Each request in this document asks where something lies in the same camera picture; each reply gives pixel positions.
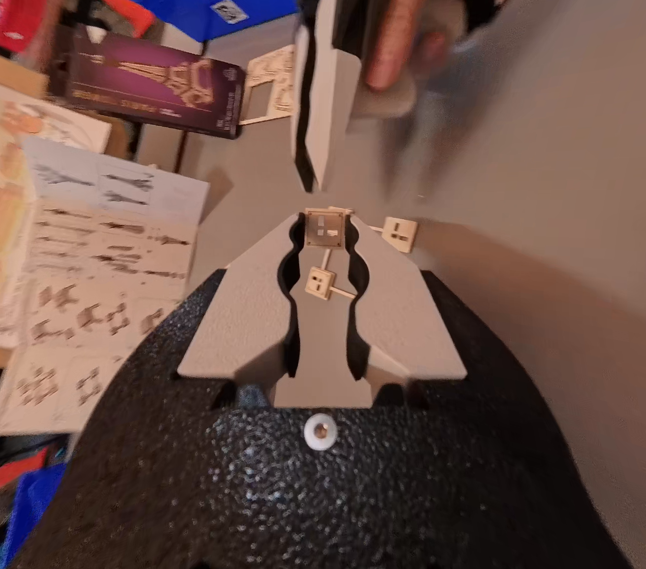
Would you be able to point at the brown cardboard sheet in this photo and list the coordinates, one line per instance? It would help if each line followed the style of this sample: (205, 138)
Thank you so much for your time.
(20, 79)

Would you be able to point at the wooden sheet with square hole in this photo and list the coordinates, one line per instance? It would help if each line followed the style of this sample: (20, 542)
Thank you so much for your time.
(272, 109)

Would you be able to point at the paper instruction sheet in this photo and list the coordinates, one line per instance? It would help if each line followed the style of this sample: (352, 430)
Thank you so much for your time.
(166, 215)

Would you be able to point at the blue fabric item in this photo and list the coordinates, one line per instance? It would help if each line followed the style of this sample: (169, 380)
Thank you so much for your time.
(30, 503)

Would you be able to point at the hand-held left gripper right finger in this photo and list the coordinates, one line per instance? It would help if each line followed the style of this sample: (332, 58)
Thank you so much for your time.
(409, 316)

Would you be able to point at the red-orange plastic item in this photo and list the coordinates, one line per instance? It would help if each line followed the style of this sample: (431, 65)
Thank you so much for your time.
(126, 6)

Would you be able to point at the wooden four-square frame piece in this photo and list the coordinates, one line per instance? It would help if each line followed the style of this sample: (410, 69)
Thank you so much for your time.
(409, 243)

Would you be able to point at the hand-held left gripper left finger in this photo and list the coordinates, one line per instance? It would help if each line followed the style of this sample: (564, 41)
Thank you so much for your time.
(237, 316)

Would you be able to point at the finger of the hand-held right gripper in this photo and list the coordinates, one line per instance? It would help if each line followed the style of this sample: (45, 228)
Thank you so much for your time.
(333, 99)
(302, 74)

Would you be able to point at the dark brown bar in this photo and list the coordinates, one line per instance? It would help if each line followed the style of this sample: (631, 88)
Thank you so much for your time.
(135, 139)

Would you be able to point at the purple puzzle box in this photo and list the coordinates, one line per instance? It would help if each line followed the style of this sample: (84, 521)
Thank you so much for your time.
(126, 89)

